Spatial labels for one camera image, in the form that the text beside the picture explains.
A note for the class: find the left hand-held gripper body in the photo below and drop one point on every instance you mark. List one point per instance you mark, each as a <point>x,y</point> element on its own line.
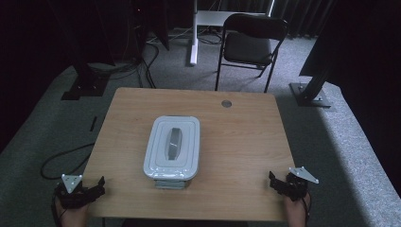
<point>71,195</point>

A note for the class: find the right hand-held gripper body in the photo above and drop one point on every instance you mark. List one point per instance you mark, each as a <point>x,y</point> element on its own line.
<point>298,187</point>

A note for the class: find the white storage box lid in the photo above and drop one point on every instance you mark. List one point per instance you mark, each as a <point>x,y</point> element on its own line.
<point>172,148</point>

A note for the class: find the person's left hand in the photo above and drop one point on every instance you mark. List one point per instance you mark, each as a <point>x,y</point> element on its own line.
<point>74,216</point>

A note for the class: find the person's right hand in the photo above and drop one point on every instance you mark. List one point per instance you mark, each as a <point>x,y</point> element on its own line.
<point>296,209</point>

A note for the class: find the small black strip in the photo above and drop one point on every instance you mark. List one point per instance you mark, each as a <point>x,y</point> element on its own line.
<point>93,124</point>

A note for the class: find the grey round table grommet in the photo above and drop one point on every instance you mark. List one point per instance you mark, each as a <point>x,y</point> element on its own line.
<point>226,103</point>

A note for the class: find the black folding chair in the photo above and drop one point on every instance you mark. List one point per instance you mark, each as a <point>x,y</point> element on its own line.
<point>249,47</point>

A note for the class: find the dark curtain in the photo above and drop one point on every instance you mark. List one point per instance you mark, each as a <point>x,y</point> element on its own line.
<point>299,15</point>

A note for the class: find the white desk frame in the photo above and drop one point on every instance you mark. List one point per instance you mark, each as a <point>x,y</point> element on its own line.
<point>194,41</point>

